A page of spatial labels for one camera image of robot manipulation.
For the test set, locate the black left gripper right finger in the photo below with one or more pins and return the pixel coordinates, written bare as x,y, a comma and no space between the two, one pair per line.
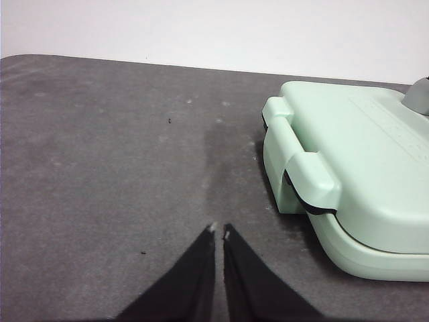
254,292

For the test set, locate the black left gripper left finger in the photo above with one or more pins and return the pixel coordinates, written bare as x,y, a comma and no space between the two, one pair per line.
187,288

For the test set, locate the mint green breakfast machine base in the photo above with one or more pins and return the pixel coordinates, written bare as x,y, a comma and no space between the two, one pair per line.
368,265

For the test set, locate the mint green griddle cover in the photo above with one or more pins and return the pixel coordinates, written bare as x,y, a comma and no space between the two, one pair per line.
352,151

